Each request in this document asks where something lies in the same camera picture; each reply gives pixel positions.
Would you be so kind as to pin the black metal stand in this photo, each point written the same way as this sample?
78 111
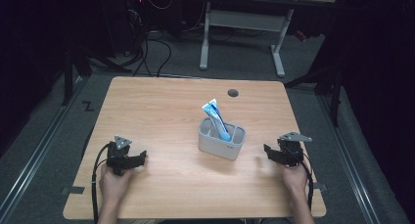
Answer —
68 74
332 83

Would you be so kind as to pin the blue and white toothpaste tube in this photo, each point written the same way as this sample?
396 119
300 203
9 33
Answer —
217 119

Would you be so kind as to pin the metal floor rail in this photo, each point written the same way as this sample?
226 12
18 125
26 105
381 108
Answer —
36 149
350 162

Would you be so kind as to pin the white-framed desk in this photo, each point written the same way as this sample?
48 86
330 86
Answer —
248 20

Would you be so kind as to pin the gray divided holder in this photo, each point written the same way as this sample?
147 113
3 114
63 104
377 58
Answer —
220 145

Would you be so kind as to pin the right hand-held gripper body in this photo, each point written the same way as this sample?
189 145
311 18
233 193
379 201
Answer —
291 150

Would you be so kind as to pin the person's left hand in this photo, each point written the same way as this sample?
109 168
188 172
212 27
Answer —
114 185

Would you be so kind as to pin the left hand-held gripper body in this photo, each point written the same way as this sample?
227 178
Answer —
118 154

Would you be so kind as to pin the person's right hand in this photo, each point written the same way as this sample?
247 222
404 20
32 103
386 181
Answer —
295 178

